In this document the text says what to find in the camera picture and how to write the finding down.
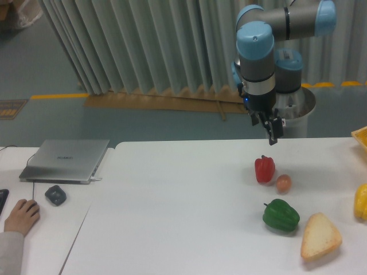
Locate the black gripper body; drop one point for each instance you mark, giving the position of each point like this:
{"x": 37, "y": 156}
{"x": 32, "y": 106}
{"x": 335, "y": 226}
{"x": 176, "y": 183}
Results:
{"x": 258, "y": 96}

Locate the yellow bell pepper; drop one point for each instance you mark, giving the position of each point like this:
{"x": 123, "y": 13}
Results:
{"x": 360, "y": 202}

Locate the black computer mouse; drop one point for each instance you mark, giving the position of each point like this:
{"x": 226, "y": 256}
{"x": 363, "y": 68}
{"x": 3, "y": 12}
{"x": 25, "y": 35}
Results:
{"x": 33, "y": 210}

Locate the grey sleeved forearm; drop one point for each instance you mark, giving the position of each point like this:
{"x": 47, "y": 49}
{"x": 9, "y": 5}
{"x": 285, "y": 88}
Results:
{"x": 12, "y": 247}

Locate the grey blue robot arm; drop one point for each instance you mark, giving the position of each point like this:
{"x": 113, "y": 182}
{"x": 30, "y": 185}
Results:
{"x": 269, "y": 79}

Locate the red bell pepper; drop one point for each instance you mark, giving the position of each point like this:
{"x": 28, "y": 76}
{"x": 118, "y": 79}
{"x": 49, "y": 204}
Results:
{"x": 264, "y": 169}

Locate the yellow wicker basket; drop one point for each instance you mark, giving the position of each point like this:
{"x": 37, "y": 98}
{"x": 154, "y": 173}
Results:
{"x": 361, "y": 136}

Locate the green bell pepper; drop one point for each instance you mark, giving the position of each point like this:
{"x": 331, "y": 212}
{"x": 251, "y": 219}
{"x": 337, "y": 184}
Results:
{"x": 279, "y": 215}

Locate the person's hand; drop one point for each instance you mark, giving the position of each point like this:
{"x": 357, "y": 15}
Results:
{"x": 18, "y": 221}

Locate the brown cardboard sheet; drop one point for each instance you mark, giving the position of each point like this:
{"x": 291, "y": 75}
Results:
{"x": 223, "y": 102}

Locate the brown egg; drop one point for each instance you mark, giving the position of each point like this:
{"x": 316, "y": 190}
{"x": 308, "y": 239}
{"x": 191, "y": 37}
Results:
{"x": 283, "y": 183}

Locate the grey-green pleated curtain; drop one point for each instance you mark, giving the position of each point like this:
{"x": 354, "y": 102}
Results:
{"x": 152, "y": 46}

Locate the slice of bread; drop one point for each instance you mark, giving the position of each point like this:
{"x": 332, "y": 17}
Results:
{"x": 320, "y": 238}

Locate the silver closed laptop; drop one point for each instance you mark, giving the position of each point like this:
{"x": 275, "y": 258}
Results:
{"x": 65, "y": 161}

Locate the small dark grey device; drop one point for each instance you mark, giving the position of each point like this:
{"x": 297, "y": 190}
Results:
{"x": 56, "y": 195}

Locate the black keyboard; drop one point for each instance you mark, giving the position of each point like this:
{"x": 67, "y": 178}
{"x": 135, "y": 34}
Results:
{"x": 4, "y": 193}

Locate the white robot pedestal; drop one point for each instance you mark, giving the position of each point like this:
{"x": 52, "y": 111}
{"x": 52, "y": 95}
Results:
{"x": 294, "y": 109}

